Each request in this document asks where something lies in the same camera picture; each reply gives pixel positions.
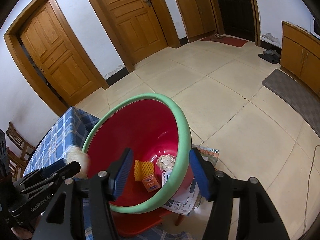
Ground orange cardboard box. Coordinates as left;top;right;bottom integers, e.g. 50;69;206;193
142;175;161;192

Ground cream paper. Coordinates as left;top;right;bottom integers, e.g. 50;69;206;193
156;154;176;172

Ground white teal medicine box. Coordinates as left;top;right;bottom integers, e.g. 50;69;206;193
162;170;172;186

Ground cream paper ball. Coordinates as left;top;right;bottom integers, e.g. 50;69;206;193
66;146;89;179

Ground wooden chair near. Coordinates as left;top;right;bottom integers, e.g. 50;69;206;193
6;121;36;181

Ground newspaper under basin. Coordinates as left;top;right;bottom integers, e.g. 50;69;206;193
162;144;220;216

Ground red plastic stool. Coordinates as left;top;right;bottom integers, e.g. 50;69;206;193
112;207;175;238

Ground red basin green rim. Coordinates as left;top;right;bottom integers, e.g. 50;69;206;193
82;93;193;213

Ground blue plaid tablecloth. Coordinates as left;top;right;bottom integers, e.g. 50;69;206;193
23;107;100;176

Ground grey floor mat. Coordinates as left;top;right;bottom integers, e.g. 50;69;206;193
262;69;320;136

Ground left wooden door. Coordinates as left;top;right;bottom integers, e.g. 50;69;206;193
20;2;99;106

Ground red doormat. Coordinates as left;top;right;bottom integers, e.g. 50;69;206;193
201;36;247;48

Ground dark slippers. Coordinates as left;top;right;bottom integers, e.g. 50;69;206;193
258;49;280;64

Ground wooden sideboard cabinet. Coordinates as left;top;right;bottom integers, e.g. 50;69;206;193
280;21;320;95

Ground low wooden cabinet door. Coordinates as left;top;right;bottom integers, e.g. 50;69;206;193
176;0;217;43

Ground black entrance door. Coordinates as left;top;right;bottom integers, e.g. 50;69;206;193
218;0;255;42

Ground right wooden door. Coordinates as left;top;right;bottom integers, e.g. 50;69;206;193
98;0;167;64

